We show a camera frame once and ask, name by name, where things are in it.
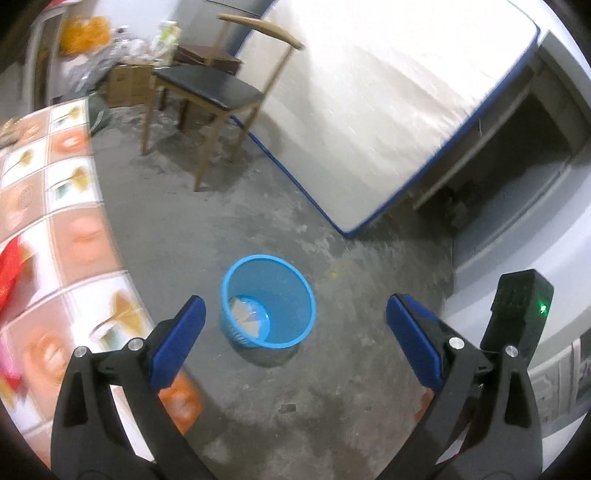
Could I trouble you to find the green white carton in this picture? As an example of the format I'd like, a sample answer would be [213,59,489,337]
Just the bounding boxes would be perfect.
[158,22,182,52]

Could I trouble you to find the cardboard box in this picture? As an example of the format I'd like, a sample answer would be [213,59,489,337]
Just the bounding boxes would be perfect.
[107,65,155,108]

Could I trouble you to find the grey bed frame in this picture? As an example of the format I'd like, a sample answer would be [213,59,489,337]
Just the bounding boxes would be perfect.
[413,28,591,324]

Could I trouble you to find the crumpled paper scraps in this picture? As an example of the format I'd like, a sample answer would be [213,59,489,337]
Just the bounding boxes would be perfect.
[229,296,271,340]

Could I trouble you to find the silver plastic bag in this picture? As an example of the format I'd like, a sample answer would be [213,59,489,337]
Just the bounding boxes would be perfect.
[69,46,118,95]

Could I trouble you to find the wooden chair with black seat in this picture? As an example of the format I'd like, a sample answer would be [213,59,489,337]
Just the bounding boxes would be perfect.
[141,13,306,192]

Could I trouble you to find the table with patterned tablecloth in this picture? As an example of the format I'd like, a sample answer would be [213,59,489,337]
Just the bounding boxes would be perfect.
[0,99,206,467]

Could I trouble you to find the pink packet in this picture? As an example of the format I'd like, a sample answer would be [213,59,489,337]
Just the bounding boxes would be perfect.
[0,351,25,398]

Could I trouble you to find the white mattress with blue edge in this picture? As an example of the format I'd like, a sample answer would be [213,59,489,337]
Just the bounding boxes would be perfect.
[231,0,541,238]

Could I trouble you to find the orange plastic bag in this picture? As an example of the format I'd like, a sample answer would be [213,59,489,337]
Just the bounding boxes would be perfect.
[60,16,114,56]

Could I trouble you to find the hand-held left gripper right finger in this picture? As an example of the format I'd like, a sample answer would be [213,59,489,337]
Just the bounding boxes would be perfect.
[374,293,546,480]

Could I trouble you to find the red snack packet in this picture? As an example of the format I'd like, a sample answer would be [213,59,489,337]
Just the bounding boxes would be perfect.
[0,237,29,319]

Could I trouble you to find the dark green bag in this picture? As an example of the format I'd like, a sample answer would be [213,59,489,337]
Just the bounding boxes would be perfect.
[89,95,110,136]

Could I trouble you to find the blue plastic waste basket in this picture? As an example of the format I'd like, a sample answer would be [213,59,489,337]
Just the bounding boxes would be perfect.
[220,255,317,355]

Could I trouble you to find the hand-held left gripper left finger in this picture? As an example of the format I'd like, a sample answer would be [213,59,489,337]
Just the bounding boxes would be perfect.
[50,295,218,480]

